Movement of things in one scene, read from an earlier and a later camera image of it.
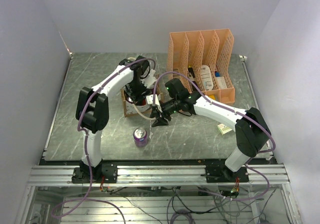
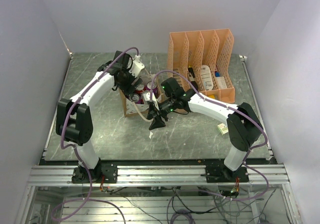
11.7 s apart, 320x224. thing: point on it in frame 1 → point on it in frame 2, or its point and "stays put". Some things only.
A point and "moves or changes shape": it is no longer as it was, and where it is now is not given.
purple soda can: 141,137 moves or changes shape
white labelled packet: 207,79 stays put
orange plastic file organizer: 207,57 stays put
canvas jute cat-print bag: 128,109 stays put
